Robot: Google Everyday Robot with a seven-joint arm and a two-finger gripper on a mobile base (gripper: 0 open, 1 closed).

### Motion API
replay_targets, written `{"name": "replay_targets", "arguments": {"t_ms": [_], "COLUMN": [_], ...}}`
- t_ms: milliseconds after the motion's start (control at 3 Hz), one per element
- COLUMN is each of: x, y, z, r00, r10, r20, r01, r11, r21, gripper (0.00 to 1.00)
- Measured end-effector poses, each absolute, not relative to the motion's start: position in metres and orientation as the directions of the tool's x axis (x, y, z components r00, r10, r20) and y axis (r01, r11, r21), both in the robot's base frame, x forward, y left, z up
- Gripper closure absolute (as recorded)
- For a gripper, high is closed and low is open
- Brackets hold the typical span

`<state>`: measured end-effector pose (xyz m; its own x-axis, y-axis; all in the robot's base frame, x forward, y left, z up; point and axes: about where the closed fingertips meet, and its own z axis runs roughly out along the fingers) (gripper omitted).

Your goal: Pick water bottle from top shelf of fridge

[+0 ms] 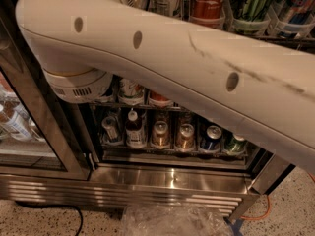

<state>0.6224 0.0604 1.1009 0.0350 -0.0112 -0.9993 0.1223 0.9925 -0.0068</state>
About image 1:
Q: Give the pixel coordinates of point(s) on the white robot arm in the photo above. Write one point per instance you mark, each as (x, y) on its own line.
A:
(260, 91)

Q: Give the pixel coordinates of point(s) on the red Coca-Cola bottle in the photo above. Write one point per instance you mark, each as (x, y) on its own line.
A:
(206, 12)

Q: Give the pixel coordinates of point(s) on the blue front can middle shelf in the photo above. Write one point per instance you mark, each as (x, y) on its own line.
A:
(108, 96)

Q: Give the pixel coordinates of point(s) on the blue can shelf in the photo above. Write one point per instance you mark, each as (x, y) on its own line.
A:
(108, 96)
(211, 139)

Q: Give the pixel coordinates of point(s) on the green can top shelf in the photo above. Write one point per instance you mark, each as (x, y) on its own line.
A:
(247, 12)

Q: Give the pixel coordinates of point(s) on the green can shelf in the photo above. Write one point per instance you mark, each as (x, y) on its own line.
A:
(247, 12)
(234, 144)

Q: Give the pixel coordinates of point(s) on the brown tea bottle bottom shelf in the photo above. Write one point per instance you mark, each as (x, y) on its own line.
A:
(135, 132)

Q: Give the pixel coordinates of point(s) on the gold can bottom shelf left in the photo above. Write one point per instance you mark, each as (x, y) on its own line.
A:
(160, 135)

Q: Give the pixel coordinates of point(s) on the gold can shelf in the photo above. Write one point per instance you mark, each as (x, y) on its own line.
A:
(160, 135)
(185, 136)

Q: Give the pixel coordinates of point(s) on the stainless steel fridge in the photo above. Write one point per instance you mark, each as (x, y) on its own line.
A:
(121, 175)

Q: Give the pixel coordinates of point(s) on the gold can bottom shelf right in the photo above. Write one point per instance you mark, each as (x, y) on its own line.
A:
(185, 136)

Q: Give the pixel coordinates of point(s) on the blue can bottom shelf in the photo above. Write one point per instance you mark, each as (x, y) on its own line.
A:
(211, 139)

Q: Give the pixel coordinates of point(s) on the glass fridge door left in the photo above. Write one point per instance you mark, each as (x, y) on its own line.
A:
(53, 151)

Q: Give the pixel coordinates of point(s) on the bottle behind glass door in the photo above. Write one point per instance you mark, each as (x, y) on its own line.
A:
(14, 123)

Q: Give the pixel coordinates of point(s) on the green can bottom shelf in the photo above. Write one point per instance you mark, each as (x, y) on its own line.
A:
(234, 144)

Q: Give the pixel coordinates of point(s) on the white green front can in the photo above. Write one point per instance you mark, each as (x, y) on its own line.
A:
(130, 92)

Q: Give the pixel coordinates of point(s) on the red Coca-Cola front can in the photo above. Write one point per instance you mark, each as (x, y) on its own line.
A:
(158, 100)

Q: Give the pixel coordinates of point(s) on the blue Red Bull can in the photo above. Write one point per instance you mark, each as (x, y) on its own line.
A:
(294, 12)

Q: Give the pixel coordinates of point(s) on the clear plastic bag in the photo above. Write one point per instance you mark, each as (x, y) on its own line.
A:
(181, 220)

